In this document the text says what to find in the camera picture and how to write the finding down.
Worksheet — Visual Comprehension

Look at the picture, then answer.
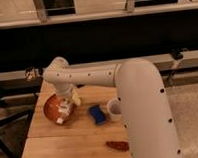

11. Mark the orange ceramic bowl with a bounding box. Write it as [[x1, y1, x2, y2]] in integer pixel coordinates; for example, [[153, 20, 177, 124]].
[[43, 94, 77, 125]]

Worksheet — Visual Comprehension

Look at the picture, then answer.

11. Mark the blue sponge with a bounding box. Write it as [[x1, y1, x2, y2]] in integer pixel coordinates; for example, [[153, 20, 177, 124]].
[[89, 105, 107, 125]]

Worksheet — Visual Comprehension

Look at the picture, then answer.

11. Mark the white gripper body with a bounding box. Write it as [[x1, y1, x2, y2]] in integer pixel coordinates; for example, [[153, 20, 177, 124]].
[[56, 88, 75, 116]]

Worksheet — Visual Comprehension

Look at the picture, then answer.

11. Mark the white plastic cup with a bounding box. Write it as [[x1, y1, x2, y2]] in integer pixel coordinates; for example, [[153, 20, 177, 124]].
[[107, 99, 122, 122]]

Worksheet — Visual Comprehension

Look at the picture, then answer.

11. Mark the black office chair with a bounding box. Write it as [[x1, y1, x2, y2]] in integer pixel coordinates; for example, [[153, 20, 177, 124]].
[[0, 71, 40, 158]]

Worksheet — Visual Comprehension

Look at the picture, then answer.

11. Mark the dark red chili pepper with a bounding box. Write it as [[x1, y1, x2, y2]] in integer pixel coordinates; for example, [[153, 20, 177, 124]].
[[106, 141, 129, 151]]

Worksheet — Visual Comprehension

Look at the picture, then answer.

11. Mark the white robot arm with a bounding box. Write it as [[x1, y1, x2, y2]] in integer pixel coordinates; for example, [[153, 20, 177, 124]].
[[43, 57, 183, 158]]

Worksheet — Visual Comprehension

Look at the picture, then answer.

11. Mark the grey metal rail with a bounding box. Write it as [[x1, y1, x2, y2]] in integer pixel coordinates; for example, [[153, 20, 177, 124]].
[[0, 50, 198, 82]]

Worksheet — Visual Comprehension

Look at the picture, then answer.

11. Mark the small grey bracket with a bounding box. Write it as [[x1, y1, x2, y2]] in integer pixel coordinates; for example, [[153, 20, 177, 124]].
[[25, 67, 43, 81]]

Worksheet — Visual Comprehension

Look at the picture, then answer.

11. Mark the small white bottle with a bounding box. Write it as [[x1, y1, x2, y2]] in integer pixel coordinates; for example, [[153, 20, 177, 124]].
[[57, 107, 70, 125]]

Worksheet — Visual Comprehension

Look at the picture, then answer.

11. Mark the black clamp on rail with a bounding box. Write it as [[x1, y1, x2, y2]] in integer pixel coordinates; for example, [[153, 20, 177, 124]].
[[171, 49, 185, 70]]

